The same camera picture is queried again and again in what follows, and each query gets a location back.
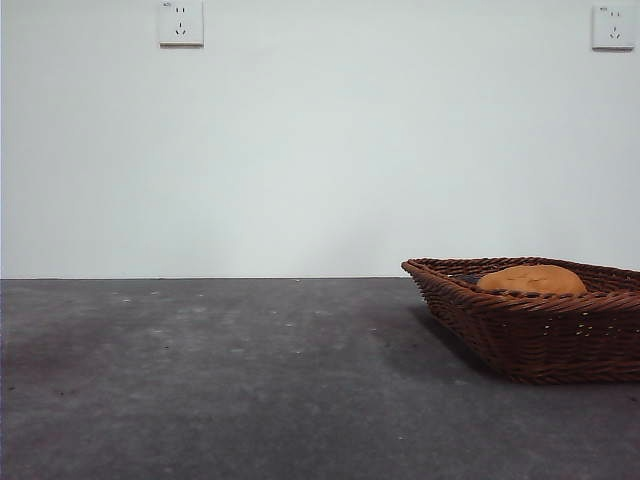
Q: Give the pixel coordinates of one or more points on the purple eggplant with green stem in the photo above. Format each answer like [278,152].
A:
[467,279]

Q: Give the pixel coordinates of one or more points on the brown potato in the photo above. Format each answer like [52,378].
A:
[532,280]

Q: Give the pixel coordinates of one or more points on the brown wicker basket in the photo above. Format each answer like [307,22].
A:
[540,340]

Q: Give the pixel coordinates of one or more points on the white wall socket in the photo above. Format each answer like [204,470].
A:
[610,29]
[181,25]

